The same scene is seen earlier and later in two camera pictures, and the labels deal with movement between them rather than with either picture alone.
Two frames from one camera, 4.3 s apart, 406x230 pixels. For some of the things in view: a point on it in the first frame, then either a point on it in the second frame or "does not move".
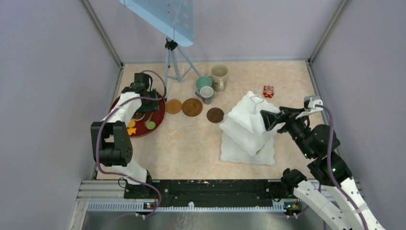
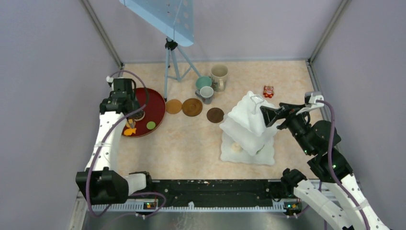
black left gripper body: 149,105 -> 136,103
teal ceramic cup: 202,81 does not move
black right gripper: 270,119 does not move
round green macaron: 151,125 does not move
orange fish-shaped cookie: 131,130 does not move
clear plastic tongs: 147,121 -> 132,122
